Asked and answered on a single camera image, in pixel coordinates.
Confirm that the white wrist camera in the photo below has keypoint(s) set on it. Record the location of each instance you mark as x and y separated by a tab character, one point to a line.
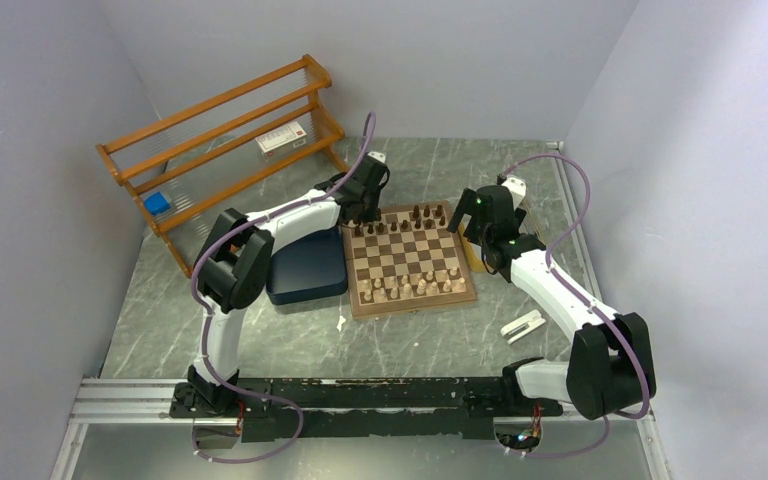
378	156
517	188

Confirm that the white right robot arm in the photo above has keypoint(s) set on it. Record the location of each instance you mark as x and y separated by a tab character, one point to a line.
610	367

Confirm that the blue small object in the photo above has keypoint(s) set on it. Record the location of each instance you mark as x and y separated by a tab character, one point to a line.
157	203

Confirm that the blue metal tin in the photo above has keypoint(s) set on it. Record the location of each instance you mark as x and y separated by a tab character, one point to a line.
311	268

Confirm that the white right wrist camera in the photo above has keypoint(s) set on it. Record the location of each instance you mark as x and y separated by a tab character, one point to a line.
517	188

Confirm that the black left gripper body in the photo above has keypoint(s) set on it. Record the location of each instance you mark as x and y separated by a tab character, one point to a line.
370	212

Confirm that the light chess pieces row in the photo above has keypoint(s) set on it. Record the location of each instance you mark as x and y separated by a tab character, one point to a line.
437	286

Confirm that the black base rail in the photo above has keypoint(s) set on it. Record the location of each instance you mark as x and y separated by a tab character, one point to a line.
468	407

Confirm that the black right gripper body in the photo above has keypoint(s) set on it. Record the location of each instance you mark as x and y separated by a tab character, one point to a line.
475	231

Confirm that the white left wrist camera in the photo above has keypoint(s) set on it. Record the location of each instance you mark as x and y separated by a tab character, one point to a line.
378	156

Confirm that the wooden chess board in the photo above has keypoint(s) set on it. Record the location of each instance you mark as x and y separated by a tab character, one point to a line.
400	252

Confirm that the white red box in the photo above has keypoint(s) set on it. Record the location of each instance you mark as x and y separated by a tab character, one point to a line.
282	140

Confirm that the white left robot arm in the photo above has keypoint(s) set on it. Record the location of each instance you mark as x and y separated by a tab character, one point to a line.
233	266

